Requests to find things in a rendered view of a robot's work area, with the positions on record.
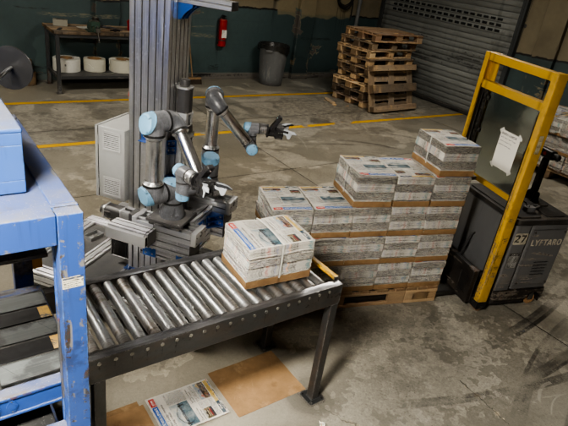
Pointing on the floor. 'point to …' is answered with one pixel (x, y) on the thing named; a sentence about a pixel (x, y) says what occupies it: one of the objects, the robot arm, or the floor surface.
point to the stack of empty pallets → (379, 51)
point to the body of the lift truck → (528, 231)
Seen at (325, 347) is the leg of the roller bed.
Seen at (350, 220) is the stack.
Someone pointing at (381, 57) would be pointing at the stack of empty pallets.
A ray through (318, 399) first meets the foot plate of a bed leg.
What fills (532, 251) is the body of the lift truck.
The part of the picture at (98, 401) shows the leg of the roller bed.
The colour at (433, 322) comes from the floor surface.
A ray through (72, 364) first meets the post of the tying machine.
